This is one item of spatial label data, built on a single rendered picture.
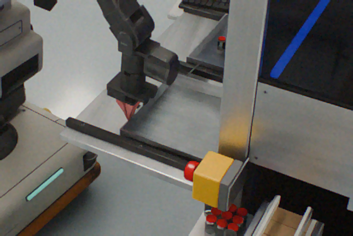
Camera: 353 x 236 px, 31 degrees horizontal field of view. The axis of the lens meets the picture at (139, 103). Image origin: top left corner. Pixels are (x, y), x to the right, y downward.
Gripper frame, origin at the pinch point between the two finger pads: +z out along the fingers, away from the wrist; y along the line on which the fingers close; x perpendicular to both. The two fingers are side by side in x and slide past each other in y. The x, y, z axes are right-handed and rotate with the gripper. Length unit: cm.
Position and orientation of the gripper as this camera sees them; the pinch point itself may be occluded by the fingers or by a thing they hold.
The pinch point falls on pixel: (129, 116)
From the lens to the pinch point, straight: 147.3
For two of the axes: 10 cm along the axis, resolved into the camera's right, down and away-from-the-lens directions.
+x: 4.9, -5.3, 6.9
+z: -0.7, 7.6, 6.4
